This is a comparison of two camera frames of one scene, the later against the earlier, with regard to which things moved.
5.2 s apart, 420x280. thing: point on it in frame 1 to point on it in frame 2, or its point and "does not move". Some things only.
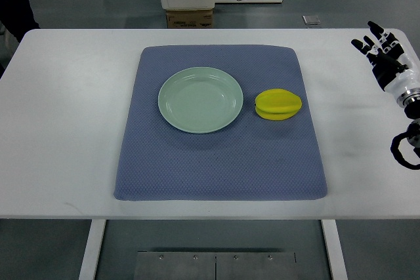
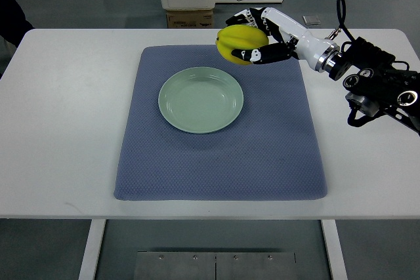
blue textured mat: [254, 159] does not move
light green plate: [201, 100] does not move
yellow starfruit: [277, 104] to [235, 37]
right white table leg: [335, 248] does not move
